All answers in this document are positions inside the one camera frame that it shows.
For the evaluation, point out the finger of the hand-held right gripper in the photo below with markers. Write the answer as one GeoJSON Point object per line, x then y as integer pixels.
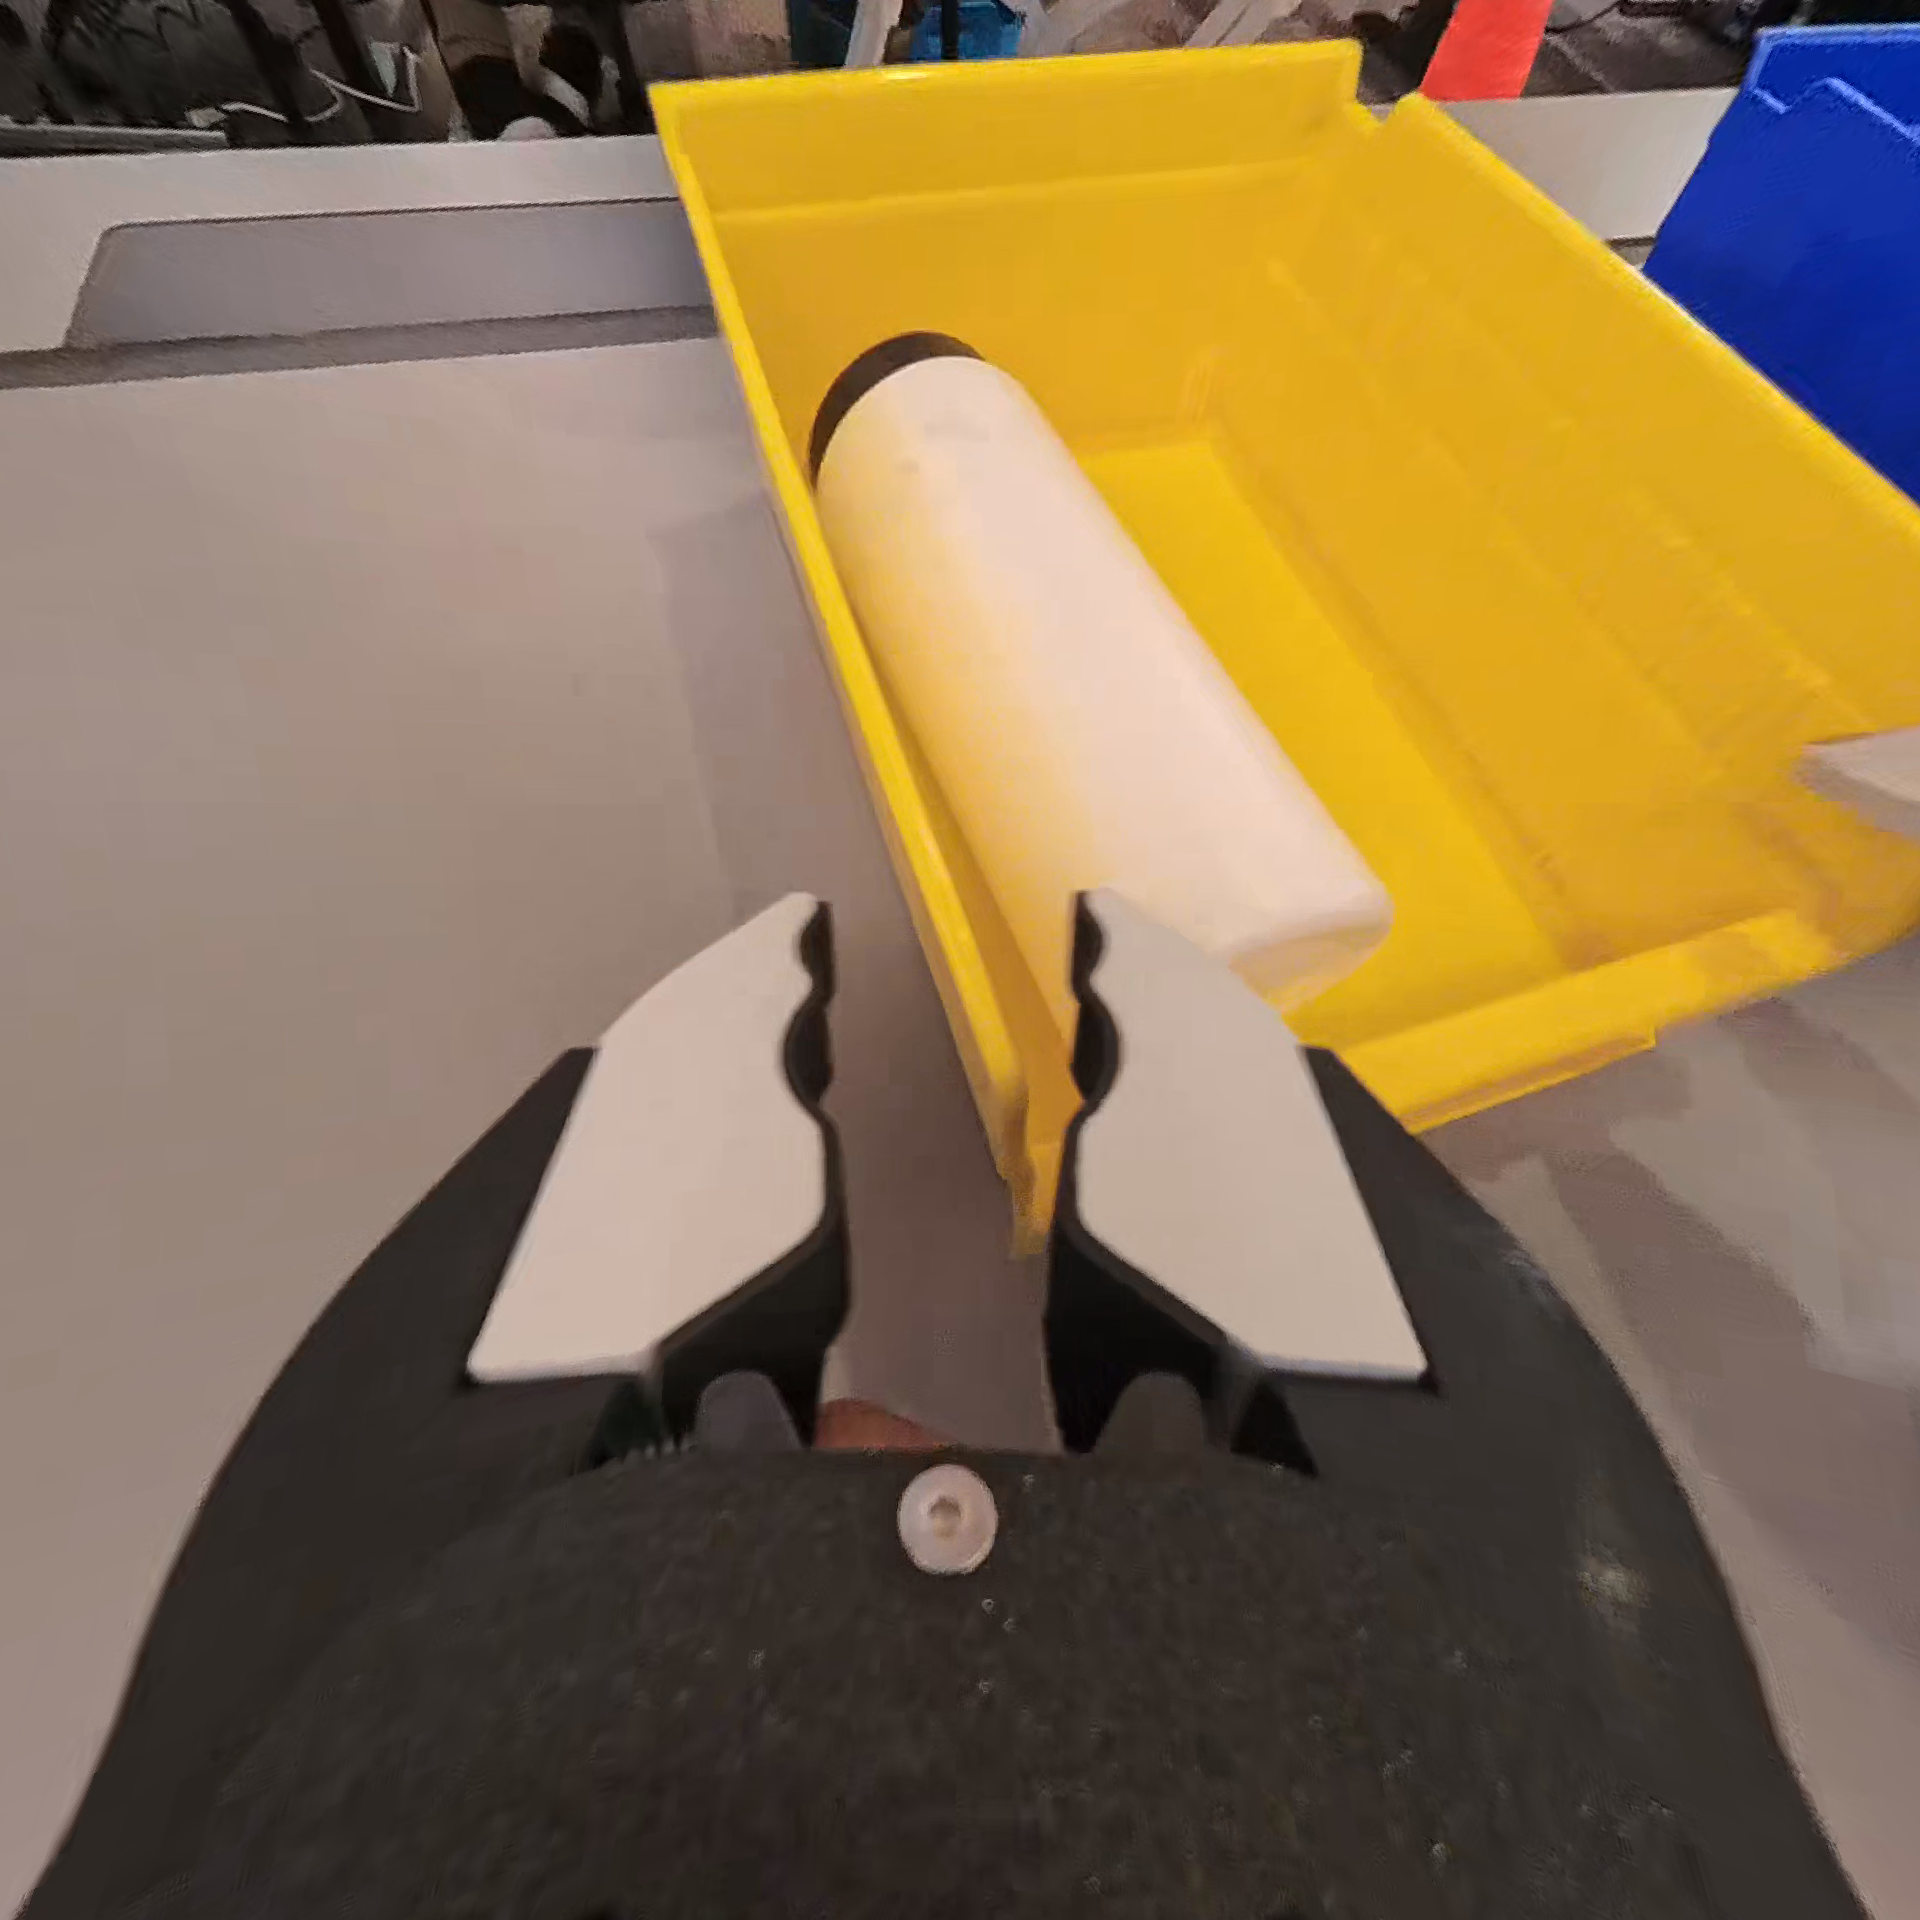
{"type": "Point", "coordinates": [1882, 781]}

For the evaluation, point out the blue floor box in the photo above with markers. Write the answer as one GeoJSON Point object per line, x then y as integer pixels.
{"type": "Point", "coordinates": [966, 29]}

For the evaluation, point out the blue storage bin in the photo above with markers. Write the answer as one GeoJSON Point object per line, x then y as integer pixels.
{"type": "Point", "coordinates": [1814, 301]}

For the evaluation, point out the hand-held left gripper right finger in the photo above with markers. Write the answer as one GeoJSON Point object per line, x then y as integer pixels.
{"type": "Point", "coordinates": [1230, 1202]}

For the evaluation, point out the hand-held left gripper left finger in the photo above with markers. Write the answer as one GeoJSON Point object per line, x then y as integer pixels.
{"type": "Point", "coordinates": [661, 1202]}

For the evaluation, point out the yellow storage bin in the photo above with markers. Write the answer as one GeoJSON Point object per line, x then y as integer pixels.
{"type": "Point", "coordinates": [1499, 524]}

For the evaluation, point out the orange traffic cone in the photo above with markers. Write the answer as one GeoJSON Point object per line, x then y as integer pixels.
{"type": "Point", "coordinates": [1484, 45]}

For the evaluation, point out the white plastic bottle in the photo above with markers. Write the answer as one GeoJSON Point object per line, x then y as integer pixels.
{"type": "Point", "coordinates": [1049, 676]}

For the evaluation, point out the black bottle lid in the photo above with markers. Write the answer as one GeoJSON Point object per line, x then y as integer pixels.
{"type": "Point", "coordinates": [862, 389]}

